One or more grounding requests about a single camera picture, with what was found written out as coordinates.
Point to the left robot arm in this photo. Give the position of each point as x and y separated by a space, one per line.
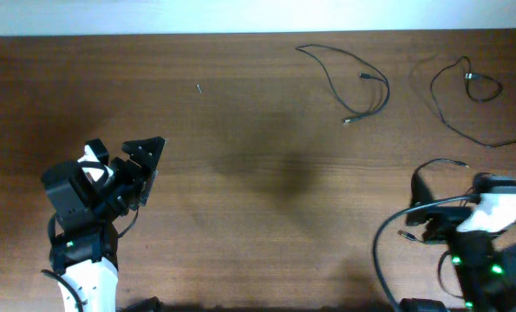
88 195

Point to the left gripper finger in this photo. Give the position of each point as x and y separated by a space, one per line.
145 153
147 188

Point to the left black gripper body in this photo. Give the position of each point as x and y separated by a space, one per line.
133 174

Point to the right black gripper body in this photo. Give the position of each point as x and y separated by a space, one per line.
434 217

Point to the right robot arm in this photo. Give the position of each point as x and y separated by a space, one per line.
481 271

